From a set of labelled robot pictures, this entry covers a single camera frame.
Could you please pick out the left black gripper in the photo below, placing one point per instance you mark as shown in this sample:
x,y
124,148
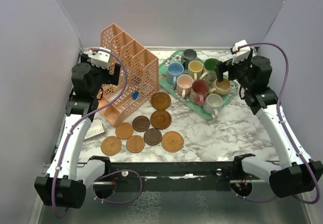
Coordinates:
x,y
112,78

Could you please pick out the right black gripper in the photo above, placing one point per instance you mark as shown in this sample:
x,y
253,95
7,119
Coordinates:
x,y
222,66

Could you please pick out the peach plastic file organizer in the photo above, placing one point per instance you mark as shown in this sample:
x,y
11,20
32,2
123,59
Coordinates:
x,y
142,70

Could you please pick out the white speckled mug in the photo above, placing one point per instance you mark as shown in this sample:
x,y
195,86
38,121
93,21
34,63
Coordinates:
x,y
213,105

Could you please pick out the green floral tray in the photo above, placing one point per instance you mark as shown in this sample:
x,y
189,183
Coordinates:
x,y
162,70

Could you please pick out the brown wooden coaster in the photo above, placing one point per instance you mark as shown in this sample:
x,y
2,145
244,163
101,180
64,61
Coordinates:
x,y
160,119
160,101

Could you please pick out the woven rattan coaster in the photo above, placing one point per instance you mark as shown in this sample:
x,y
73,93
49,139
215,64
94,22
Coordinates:
x,y
111,145
172,141

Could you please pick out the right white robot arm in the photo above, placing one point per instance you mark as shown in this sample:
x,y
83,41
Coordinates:
x,y
297,172

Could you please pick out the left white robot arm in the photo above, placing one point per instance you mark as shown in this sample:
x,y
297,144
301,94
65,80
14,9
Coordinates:
x,y
65,184

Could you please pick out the light wood coaster upper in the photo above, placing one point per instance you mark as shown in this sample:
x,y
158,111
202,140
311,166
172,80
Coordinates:
x,y
124,130

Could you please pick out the light wood coaster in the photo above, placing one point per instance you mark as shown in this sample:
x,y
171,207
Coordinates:
x,y
124,130
135,144

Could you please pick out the dark walnut coaster upper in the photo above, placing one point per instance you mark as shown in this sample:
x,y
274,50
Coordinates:
x,y
141,123

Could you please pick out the dark walnut coaster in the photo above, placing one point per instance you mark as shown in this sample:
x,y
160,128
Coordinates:
x,y
152,136
141,123

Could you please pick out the light wood coaster lower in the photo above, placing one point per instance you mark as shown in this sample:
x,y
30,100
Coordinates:
x,y
135,144

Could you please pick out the dark walnut coaster lower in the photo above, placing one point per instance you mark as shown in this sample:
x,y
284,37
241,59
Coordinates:
x,y
152,136

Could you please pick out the tan beige mug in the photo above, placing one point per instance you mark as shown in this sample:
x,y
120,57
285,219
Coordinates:
x,y
222,88

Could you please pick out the green mug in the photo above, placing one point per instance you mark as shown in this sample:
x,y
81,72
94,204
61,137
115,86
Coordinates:
x,y
210,65

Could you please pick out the blue tape dispenser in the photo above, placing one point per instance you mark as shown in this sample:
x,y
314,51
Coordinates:
x,y
135,95

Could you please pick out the red floral mug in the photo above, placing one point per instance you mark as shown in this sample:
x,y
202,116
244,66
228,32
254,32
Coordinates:
x,y
199,92

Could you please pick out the yellow mug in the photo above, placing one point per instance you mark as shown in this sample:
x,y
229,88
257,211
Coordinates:
x,y
195,69

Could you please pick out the dark grey mug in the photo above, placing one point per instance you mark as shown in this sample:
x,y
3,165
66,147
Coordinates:
x,y
187,56

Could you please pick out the small white card box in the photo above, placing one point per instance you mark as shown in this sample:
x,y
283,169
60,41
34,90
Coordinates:
x,y
94,131

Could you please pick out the light pink mug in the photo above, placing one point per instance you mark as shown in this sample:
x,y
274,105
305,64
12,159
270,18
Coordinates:
x,y
183,85

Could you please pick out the blue mug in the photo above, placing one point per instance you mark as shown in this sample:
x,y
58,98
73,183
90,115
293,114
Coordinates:
x,y
174,70

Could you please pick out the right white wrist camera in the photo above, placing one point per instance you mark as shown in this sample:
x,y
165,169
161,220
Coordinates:
x,y
240,51

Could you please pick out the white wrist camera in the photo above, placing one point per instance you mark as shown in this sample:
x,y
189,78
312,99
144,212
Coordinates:
x,y
100,59
240,51

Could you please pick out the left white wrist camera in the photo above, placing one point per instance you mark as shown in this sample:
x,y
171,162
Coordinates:
x,y
100,59

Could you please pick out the black mounting rail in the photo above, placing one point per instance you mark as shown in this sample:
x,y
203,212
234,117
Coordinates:
x,y
169,176

